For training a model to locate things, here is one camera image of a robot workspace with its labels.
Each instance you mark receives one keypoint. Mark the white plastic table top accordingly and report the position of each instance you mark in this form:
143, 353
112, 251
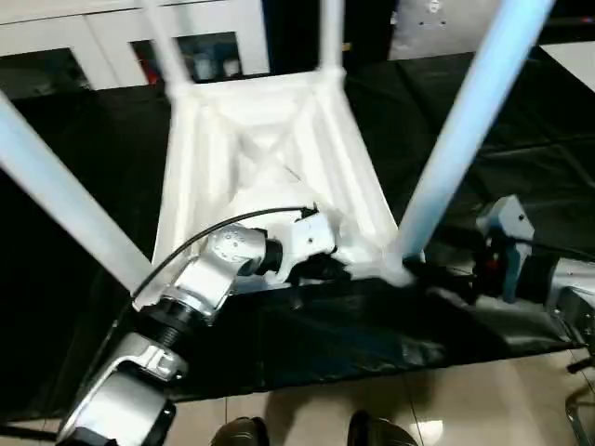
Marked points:
200, 186

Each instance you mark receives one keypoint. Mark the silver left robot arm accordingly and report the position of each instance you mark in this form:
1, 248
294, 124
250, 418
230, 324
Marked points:
214, 269

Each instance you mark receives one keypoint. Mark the black work mat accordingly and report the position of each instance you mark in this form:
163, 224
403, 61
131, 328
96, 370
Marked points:
348, 334

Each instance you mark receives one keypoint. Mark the chrome stand base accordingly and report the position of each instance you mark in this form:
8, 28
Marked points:
572, 413

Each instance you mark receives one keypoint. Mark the dark robot lower body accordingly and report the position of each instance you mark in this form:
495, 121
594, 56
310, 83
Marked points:
237, 432

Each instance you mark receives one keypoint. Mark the white flat board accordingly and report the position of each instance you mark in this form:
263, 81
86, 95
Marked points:
576, 60

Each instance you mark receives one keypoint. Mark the black cabinet with yellow label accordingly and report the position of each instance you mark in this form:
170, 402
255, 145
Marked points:
367, 28

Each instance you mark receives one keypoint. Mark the white glass-door cabinet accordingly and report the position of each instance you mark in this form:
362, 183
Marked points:
241, 18

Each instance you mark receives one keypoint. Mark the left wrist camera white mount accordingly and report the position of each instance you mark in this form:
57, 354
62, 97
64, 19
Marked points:
307, 237

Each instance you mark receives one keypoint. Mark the black table frame leg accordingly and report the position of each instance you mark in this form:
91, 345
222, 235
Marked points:
581, 364
23, 432

